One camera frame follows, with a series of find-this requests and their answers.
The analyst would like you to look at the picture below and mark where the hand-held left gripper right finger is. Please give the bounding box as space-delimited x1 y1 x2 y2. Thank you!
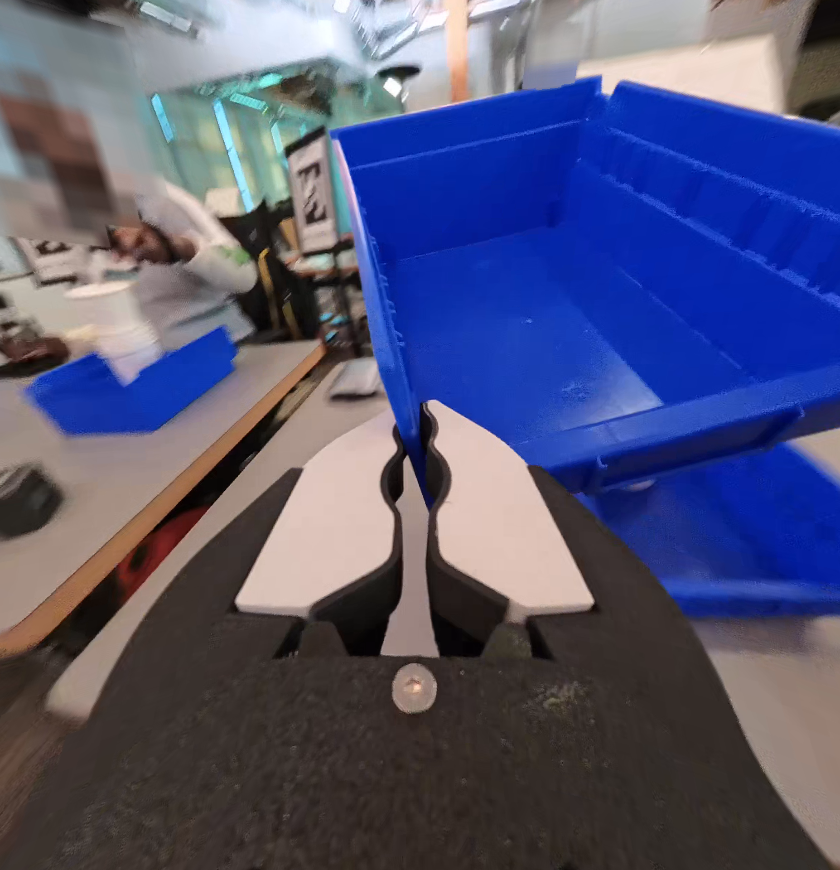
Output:
420 400 597 659

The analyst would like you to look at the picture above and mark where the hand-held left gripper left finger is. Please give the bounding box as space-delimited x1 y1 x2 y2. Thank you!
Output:
234 406 404 657

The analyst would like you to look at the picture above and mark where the blue plastic bin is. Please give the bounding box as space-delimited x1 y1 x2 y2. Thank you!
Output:
575 440 840 621
24 326 239 437
330 76 840 509

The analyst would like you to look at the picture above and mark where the stack of white paper cups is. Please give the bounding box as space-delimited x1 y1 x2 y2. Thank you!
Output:
64 280 164 387

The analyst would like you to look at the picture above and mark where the red bag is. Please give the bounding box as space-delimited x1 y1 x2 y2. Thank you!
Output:
116 506 212 600

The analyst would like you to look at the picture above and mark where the black device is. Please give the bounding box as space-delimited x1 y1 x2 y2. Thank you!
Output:
0 462 65 542

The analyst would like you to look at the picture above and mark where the printed tag sign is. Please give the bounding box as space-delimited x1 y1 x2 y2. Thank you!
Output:
284 126 341 258

